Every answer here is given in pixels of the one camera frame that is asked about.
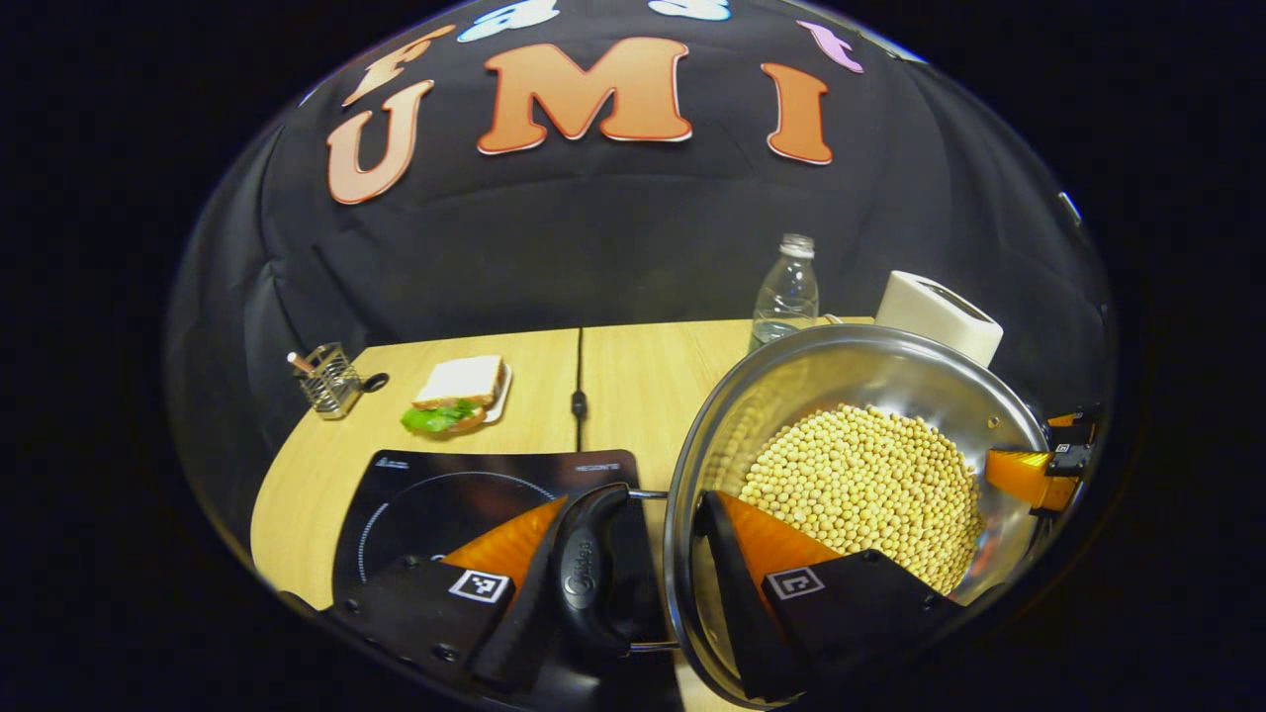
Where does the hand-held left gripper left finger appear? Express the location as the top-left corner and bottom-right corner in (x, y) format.
(326, 489), (594, 693)

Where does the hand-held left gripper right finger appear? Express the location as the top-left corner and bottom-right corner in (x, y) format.
(695, 489), (965, 703)

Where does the pile of yellow soybeans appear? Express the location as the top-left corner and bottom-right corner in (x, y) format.
(737, 403), (985, 594)

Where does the black induction cooktop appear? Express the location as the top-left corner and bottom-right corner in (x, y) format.
(331, 450), (683, 712)

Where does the steel pot with black handle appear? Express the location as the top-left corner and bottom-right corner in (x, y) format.
(549, 323), (1051, 709)

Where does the white toaster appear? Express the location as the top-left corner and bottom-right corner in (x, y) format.
(875, 270), (1005, 369)

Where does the sandwich with lettuce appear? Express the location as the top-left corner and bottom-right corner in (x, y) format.
(401, 356), (510, 434)

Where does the clear plastic water bottle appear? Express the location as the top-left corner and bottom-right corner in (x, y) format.
(749, 233), (820, 352)

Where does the black power cable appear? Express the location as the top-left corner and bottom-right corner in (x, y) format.
(572, 326), (588, 454)

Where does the small wire mesh basket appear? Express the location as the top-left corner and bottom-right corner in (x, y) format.
(295, 342), (390, 421)

